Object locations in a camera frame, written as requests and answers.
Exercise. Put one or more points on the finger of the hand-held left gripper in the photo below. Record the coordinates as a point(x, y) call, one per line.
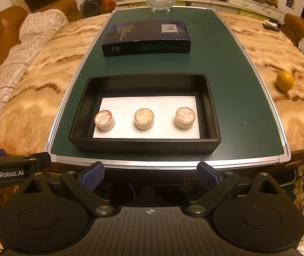
point(44, 160)

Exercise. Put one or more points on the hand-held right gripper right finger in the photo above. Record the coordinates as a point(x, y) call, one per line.
point(207, 175)

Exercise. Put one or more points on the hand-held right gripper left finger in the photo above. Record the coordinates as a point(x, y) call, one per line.
point(94, 175)

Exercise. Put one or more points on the marble desktop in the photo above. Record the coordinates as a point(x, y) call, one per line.
point(34, 90)

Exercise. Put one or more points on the small jar with red label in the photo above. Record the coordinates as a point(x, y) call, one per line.
point(185, 117)
point(104, 121)

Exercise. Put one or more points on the open black box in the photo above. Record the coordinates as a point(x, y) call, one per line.
point(209, 117)

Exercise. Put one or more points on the small jar with pale lid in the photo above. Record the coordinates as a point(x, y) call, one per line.
point(144, 118)

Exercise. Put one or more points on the white paper liner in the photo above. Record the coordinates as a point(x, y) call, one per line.
point(162, 106)

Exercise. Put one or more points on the white lace sofa cover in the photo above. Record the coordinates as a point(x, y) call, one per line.
point(26, 45)

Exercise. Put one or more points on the orange fruit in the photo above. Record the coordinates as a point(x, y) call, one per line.
point(285, 80)

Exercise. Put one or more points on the dark flat box lid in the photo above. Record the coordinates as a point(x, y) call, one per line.
point(146, 36)

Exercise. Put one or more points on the dark remote control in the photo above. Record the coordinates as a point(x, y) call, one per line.
point(270, 26)

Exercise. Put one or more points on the dark plastic bag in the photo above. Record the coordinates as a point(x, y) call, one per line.
point(91, 4)

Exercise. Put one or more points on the orange plastic bag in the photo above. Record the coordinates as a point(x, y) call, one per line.
point(108, 1)

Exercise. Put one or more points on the white low cabinet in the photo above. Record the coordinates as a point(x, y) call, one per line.
point(221, 1)

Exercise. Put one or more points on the brown leather armchair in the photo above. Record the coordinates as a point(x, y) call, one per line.
point(298, 24)

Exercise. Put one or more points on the green board with metal frame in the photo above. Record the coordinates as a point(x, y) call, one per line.
point(229, 85)

